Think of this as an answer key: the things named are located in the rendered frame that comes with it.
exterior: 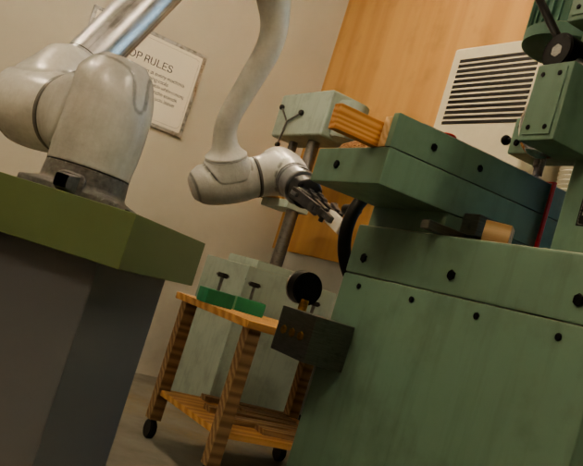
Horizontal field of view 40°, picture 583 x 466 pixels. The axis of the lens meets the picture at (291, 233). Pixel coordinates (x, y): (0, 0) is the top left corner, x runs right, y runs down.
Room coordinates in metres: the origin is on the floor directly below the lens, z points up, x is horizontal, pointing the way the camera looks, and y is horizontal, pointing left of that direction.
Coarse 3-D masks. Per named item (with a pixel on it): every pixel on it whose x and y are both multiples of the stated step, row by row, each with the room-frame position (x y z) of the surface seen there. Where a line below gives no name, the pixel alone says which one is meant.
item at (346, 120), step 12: (336, 108) 1.19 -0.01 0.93; (348, 108) 1.19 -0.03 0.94; (336, 120) 1.18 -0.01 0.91; (348, 120) 1.19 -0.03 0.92; (360, 120) 1.20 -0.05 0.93; (372, 120) 1.21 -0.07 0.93; (348, 132) 1.20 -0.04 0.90; (360, 132) 1.20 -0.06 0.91; (372, 132) 1.21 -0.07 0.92; (372, 144) 1.22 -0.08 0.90
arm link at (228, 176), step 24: (264, 0) 1.74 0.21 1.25; (288, 0) 1.75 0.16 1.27; (264, 24) 1.78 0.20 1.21; (288, 24) 1.79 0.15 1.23; (264, 48) 1.79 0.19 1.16; (264, 72) 1.81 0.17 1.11; (240, 96) 1.82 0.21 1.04; (216, 120) 1.86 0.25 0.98; (240, 120) 1.86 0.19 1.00; (216, 144) 1.86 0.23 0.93; (216, 168) 1.86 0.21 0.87; (240, 168) 1.87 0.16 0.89; (192, 192) 1.90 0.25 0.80; (216, 192) 1.88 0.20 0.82; (240, 192) 1.90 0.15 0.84
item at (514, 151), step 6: (516, 120) 1.42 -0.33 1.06; (516, 126) 1.42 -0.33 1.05; (516, 132) 1.41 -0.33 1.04; (516, 138) 1.41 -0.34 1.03; (510, 144) 1.42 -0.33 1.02; (516, 144) 1.40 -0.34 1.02; (510, 150) 1.41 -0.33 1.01; (516, 150) 1.40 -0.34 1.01; (522, 150) 1.39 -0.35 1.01; (516, 156) 1.42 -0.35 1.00; (522, 156) 1.41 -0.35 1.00; (528, 156) 1.39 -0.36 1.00; (528, 162) 1.43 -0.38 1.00; (534, 162) 1.39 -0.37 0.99; (546, 162) 1.39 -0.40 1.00; (552, 162) 1.38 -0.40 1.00; (558, 162) 1.37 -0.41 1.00; (564, 162) 1.36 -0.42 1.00; (570, 162) 1.35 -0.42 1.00
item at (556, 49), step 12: (540, 0) 1.28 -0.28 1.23; (540, 12) 1.27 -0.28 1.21; (552, 24) 1.24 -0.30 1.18; (552, 36) 1.23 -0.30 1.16; (564, 36) 1.18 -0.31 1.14; (552, 48) 1.20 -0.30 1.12; (564, 48) 1.18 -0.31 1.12; (576, 48) 1.17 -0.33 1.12; (552, 60) 1.19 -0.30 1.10; (564, 60) 1.18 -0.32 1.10; (576, 60) 1.18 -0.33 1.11
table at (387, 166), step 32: (320, 160) 1.36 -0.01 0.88; (352, 160) 1.27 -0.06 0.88; (384, 160) 1.19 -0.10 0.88; (416, 160) 1.22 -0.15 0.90; (352, 192) 1.36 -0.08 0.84; (384, 192) 1.26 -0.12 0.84; (416, 192) 1.23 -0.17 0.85; (448, 192) 1.25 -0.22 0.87; (480, 192) 1.28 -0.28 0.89; (512, 224) 1.33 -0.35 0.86
